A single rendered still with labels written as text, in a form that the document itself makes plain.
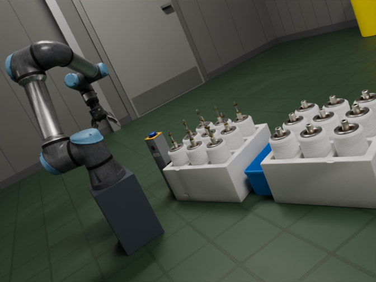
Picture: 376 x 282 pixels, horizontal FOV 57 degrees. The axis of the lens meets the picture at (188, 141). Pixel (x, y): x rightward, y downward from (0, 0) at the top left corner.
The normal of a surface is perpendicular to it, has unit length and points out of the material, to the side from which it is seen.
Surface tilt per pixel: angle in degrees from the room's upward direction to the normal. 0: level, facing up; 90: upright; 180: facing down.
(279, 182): 90
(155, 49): 90
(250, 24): 90
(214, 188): 90
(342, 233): 0
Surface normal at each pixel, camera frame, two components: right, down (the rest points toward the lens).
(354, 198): -0.60, 0.49
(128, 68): 0.41, 0.11
